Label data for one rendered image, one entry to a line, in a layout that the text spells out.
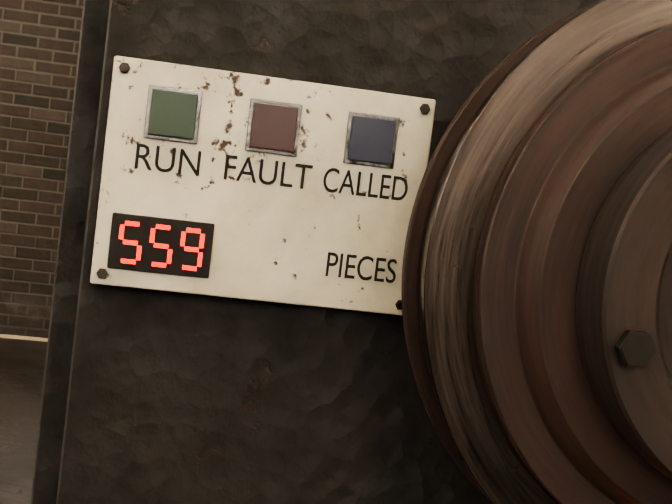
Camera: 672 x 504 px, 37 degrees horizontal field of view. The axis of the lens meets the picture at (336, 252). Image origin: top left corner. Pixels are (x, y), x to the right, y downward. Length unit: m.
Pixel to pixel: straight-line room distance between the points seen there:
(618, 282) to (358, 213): 0.25
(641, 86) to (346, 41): 0.25
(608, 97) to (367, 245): 0.23
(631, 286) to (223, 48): 0.38
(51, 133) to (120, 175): 6.03
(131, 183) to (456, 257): 0.27
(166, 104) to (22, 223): 6.07
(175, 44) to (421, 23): 0.20
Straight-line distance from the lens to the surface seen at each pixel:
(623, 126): 0.71
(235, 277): 0.82
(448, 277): 0.71
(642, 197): 0.66
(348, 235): 0.83
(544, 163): 0.71
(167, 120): 0.81
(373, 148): 0.83
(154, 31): 0.85
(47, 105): 6.85
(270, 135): 0.82
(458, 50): 0.87
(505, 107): 0.72
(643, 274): 0.67
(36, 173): 6.85
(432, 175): 0.77
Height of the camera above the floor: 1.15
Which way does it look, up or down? 3 degrees down
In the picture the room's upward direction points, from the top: 7 degrees clockwise
